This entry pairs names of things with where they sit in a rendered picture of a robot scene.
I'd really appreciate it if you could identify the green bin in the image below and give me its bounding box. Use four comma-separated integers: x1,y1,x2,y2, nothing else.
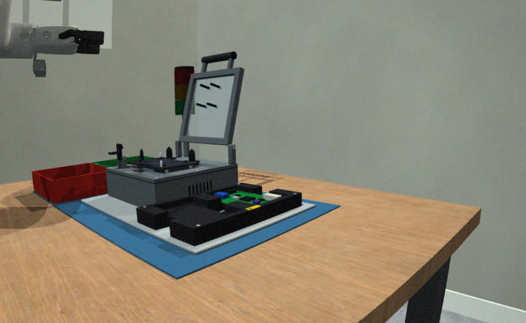
92,156,156,167

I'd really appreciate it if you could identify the red open-top bin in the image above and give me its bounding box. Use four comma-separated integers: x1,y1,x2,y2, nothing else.
32,163,108,204

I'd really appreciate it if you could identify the green circuit board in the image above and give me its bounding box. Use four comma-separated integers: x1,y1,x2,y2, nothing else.
215,189,282,205

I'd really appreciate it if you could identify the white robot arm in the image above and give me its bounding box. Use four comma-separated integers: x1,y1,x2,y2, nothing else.
0,0,46,77

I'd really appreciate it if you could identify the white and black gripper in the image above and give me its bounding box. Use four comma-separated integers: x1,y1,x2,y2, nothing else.
34,25,104,57

